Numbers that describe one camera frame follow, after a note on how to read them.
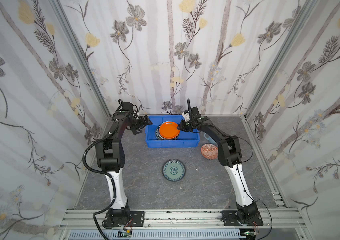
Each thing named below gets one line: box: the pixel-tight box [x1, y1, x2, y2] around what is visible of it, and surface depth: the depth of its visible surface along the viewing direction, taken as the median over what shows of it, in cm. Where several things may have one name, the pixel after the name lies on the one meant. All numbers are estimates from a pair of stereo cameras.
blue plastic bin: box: [145, 115, 201, 148], surface depth 103 cm
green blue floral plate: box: [162, 158, 186, 182], surface depth 92 cm
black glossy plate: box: [155, 122, 180, 141], surface depth 106 cm
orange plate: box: [159, 121, 180, 139], surface depth 109 cm
